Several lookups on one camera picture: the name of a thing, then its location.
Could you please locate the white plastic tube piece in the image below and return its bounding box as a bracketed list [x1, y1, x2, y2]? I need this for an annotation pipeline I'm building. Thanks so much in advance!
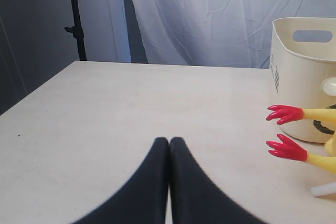
[310, 182, 336, 197]

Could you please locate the cream bin with O mark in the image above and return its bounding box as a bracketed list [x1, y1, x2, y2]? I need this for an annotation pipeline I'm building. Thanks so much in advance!
[269, 17, 336, 144]

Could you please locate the yellow rubber chicken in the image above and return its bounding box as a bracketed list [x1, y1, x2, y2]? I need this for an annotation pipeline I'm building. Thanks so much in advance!
[266, 105, 335, 173]

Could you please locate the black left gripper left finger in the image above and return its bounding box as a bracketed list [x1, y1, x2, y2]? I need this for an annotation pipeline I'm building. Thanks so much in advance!
[76, 137, 169, 223]

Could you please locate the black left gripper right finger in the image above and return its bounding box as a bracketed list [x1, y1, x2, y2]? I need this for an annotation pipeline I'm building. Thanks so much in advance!
[170, 137, 264, 223]

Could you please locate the black light stand pole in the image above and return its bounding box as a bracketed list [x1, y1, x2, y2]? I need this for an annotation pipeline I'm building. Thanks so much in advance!
[64, 0, 87, 61]

